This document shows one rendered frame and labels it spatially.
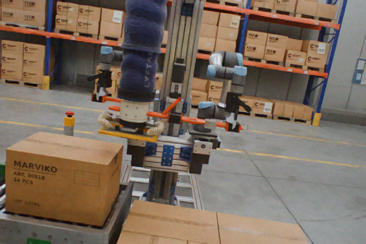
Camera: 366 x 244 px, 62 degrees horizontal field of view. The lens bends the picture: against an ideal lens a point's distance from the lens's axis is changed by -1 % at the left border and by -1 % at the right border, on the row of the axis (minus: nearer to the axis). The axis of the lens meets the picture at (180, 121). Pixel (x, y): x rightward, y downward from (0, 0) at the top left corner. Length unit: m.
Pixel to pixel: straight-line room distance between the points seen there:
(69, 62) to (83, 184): 8.98
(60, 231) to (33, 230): 0.16
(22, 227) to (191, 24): 1.82
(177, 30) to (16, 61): 7.83
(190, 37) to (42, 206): 1.60
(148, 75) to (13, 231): 1.16
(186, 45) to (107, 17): 6.77
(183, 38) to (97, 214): 1.46
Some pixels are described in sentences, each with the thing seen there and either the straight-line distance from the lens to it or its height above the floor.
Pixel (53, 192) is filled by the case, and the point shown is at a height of 0.72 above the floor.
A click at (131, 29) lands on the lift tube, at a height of 1.71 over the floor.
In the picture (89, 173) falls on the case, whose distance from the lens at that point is 1.84.
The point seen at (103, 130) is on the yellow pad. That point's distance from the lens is 1.80.
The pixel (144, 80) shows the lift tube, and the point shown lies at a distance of 1.74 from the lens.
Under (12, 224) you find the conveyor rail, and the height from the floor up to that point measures 0.57.
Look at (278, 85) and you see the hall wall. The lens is 10.97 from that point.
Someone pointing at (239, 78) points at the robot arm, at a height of 1.53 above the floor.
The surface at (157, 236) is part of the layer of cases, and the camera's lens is 1.94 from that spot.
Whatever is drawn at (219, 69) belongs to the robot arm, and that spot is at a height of 1.55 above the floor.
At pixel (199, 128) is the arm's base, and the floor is 1.07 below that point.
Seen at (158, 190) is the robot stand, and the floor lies 0.44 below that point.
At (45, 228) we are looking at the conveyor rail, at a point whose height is 0.58.
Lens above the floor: 1.63
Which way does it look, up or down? 13 degrees down
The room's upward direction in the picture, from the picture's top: 8 degrees clockwise
